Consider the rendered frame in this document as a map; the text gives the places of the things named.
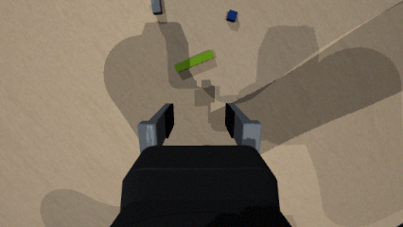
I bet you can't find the small blue cube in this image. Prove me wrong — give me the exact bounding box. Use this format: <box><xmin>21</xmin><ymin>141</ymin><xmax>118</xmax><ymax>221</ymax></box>
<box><xmin>226</xmin><ymin>10</ymin><xmax>237</xmax><ymax>23</ymax></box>

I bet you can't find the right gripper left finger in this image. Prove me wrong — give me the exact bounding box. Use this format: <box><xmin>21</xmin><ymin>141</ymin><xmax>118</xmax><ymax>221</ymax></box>
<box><xmin>137</xmin><ymin>103</ymin><xmax>174</xmax><ymax>154</ymax></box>

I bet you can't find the grey rod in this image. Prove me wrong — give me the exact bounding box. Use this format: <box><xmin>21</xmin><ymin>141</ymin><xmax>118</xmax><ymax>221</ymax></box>
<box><xmin>150</xmin><ymin>0</ymin><xmax>163</xmax><ymax>15</ymax></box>

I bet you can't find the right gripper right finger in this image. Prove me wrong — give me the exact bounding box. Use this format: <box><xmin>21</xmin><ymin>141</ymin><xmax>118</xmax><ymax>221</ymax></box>
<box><xmin>225</xmin><ymin>103</ymin><xmax>262</xmax><ymax>153</ymax></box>

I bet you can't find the lime green rod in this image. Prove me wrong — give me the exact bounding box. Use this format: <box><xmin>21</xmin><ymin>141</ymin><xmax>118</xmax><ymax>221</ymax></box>
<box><xmin>174</xmin><ymin>50</ymin><xmax>214</xmax><ymax>73</ymax></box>

